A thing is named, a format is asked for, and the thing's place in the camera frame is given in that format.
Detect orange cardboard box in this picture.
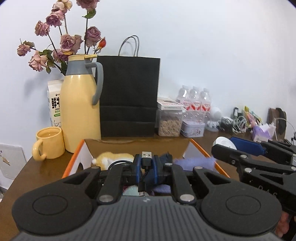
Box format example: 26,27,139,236
62,137,229,178

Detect small decorated tin box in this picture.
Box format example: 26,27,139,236
181,120,205,138

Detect person's right hand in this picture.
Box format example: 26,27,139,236
275,211,295,240

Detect black usb cable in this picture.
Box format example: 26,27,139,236
107,151,155,197

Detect dried pink rose bouquet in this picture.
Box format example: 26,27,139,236
16,1,106,75

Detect yellow ceramic mug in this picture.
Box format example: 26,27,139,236
32,126,65,161

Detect purple cloth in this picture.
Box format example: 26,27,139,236
150,156,218,195

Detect left water bottle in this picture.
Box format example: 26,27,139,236
176,85,191,108

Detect black paper shopping bag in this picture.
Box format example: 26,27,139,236
97,35,160,138

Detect white round plastic device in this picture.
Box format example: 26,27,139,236
212,137,237,150

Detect milk carton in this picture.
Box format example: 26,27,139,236
47,80,63,128

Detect white robot figurine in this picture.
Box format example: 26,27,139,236
206,107,222,132

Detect colourful snack packet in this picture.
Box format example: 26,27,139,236
243,106,263,128

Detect water bottle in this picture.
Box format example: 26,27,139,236
200,88,211,122
189,86,201,121
176,85,191,108

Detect right water bottle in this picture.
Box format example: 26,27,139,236
200,88,211,122

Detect purple tissue pack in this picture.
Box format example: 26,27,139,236
251,123,276,142

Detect middle water bottle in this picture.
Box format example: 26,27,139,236
189,86,201,121

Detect dark blue zip pouch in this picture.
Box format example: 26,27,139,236
144,152,173,187

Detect white yellow plush toy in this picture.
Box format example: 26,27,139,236
92,152,134,170

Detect yellow thermos jug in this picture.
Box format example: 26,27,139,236
60,54,104,153

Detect tangled black white cables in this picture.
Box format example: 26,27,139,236
219,115,249,135

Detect white flat box on jar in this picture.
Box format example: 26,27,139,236
157,98,183,111

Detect clear jar with nuts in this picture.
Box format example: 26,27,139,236
157,109,183,137

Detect clear plastic lid in box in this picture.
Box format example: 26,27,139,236
122,186,139,196

